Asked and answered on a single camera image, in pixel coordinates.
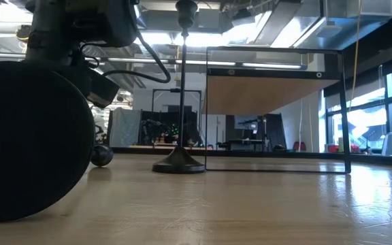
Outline black metal candlestick holder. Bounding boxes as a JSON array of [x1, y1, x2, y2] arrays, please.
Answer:
[[0, 61, 114, 224], [151, 0, 206, 175]]

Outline wall-mounted picture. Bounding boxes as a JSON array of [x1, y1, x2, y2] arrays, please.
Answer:
[[233, 114, 260, 131]]

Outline wooden shelf riser black frame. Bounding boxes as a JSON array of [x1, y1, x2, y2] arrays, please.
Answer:
[[204, 46, 353, 175]]

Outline black fabric divider panel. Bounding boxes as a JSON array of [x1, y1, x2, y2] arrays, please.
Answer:
[[140, 110, 201, 146]]

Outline black background gantry frame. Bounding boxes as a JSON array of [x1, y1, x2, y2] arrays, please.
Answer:
[[151, 88, 203, 147]]

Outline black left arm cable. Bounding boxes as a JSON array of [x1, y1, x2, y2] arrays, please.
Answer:
[[101, 31, 172, 84]]

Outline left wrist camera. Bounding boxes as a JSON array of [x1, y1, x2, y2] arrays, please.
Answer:
[[86, 69, 121, 110]]

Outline gray fabric divider panel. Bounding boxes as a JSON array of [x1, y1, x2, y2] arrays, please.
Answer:
[[109, 108, 142, 148]]

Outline black standing panel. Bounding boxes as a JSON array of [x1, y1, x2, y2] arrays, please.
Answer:
[[262, 113, 287, 150]]

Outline black ceiling-mounted device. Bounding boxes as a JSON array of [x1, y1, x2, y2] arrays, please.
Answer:
[[14, 24, 30, 44]]

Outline black aluminium rail frame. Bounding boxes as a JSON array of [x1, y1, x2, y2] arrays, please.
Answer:
[[110, 146, 392, 168]]

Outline long LED light bar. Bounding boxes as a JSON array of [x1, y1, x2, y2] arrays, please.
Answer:
[[0, 52, 308, 69]]

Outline yellow hanging cable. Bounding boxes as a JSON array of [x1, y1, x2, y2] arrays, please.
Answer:
[[350, 0, 363, 103]]

